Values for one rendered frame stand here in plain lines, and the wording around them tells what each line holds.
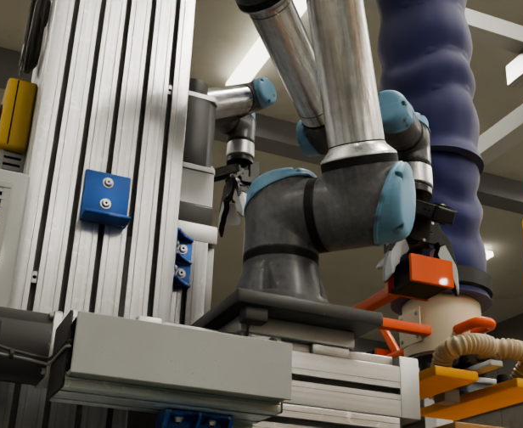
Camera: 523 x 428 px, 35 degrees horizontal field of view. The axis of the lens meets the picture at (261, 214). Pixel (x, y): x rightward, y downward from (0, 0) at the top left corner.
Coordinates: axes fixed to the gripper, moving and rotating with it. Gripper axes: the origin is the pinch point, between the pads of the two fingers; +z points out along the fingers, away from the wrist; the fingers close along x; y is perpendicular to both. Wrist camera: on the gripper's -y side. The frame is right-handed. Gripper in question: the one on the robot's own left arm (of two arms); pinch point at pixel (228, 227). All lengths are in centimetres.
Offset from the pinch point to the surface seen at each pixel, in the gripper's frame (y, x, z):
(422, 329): 28, -43, 34
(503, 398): 46, -45, 47
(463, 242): 36, -47, 14
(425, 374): 22, -51, 46
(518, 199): 378, 317, -226
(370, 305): 10, -52, 34
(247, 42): 95, 239, -245
